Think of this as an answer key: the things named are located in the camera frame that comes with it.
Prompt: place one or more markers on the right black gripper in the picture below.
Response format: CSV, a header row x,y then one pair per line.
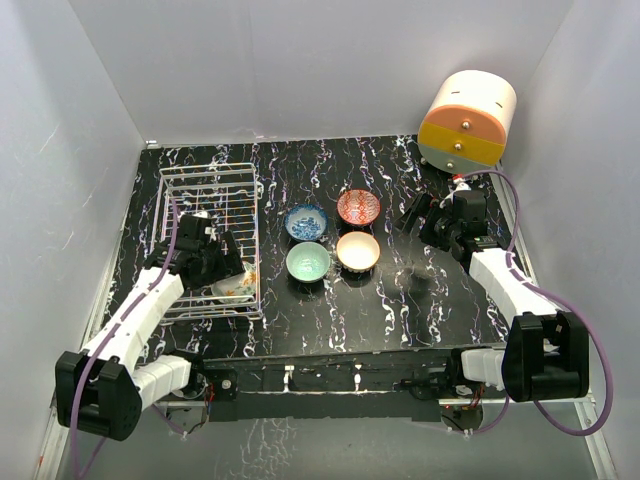
x,y
405,222

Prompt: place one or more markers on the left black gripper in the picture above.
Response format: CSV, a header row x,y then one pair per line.
x,y
229,265

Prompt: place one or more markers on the white bowl orange rim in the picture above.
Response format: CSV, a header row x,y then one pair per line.
x,y
358,251

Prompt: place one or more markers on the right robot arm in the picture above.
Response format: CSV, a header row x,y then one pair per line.
x,y
546,355

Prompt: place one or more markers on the aluminium frame rail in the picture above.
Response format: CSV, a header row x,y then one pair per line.
x,y
338,386

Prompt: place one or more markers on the white floral bowl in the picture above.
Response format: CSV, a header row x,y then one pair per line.
x,y
240,288

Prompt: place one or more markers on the blue patterned bowl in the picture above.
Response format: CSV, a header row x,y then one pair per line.
x,y
306,222

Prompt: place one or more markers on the white wire dish rack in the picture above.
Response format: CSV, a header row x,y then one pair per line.
x,y
229,193

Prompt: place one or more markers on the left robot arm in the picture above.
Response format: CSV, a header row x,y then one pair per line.
x,y
100,389

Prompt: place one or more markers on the mint green bowl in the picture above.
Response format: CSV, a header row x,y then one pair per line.
x,y
308,262

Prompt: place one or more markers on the round pastel drawer cabinet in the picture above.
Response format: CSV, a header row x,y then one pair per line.
x,y
467,125

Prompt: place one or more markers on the red patterned bowl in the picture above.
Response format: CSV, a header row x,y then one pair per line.
x,y
358,207

